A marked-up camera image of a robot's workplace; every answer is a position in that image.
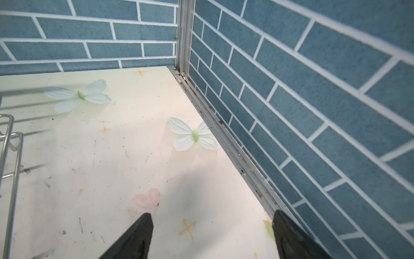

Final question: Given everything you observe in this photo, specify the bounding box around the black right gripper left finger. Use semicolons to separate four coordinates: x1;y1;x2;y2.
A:
99;213;154;259

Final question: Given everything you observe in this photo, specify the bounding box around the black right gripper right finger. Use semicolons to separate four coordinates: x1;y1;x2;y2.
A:
272;210;332;259

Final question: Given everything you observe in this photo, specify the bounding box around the aluminium side floor rail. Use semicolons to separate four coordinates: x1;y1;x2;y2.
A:
166;65;311;237

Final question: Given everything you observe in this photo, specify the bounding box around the metal wire dish rack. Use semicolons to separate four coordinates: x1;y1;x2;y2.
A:
1;114;24;259

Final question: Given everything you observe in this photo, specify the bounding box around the aluminium corner post right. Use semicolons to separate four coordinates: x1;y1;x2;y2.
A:
176;0;196;77

